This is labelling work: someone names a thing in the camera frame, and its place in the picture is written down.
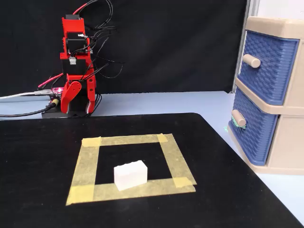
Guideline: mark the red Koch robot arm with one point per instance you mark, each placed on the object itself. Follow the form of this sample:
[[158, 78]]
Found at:
[[72, 26]]

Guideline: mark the red fixed gripper finger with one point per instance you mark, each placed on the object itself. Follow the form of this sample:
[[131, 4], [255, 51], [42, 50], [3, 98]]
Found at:
[[91, 95]]

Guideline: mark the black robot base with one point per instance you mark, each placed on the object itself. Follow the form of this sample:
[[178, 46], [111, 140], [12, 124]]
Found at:
[[78, 104]]

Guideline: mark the black backdrop cloth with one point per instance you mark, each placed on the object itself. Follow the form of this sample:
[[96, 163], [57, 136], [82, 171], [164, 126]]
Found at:
[[166, 47]]

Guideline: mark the pink-lit controller board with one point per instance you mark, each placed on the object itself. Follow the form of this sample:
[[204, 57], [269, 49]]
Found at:
[[56, 91]]

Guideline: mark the black table mat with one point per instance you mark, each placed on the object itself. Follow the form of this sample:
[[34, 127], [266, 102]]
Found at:
[[35, 166]]

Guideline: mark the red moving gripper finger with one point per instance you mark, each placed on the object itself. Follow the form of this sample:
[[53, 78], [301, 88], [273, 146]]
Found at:
[[69, 95]]

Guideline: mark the white cube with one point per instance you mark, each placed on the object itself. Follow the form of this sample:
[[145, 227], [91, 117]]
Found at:
[[130, 174]]

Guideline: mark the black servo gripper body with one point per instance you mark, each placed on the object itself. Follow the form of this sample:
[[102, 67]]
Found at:
[[73, 66]]

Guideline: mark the silver metal frame post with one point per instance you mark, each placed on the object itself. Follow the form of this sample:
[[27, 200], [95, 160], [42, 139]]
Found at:
[[249, 14]]

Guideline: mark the beige plastic drawer cabinet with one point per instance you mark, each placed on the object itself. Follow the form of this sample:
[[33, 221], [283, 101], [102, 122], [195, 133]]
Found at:
[[292, 133]]

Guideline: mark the yellow masking tape strip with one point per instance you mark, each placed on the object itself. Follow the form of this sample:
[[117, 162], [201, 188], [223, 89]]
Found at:
[[177, 161], [152, 188], [85, 166], [133, 139]]

